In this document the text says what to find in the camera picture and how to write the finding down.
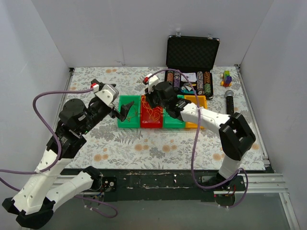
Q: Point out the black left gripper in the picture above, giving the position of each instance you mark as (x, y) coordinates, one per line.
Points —
(114, 112)

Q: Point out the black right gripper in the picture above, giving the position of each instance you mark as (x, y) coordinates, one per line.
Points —
(150, 100)

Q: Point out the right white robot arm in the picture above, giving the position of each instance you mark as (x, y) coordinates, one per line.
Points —
(235, 133)

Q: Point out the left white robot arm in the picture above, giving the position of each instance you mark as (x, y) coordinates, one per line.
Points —
(36, 202)

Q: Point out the left green plastic bin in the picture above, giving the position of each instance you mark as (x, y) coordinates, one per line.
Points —
(133, 118)

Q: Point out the green plastic bin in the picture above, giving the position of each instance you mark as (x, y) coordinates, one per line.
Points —
(169, 122)
(133, 118)

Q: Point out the red plastic bin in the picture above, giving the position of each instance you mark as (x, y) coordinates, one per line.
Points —
(150, 118)

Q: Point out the right green plastic bin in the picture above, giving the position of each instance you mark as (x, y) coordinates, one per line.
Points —
(169, 122)

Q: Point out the yellow plastic bin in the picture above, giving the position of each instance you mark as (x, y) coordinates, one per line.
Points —
(203, 103)

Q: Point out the black poker chip case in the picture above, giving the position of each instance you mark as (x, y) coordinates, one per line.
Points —
(194, 57)

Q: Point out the colourful toy block car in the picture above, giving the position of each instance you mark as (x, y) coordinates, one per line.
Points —
(226, 79)

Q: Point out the black microphone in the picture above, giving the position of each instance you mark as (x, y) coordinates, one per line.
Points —
(229, 96)

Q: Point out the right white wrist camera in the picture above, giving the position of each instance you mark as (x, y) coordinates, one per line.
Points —
(150, 81)

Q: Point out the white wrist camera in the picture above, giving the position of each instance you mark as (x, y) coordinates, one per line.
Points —
(107, 93)
(150, 81)

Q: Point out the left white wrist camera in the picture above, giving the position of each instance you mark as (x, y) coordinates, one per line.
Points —
(107, 93)

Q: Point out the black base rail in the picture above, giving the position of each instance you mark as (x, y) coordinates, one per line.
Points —
(152, 185)

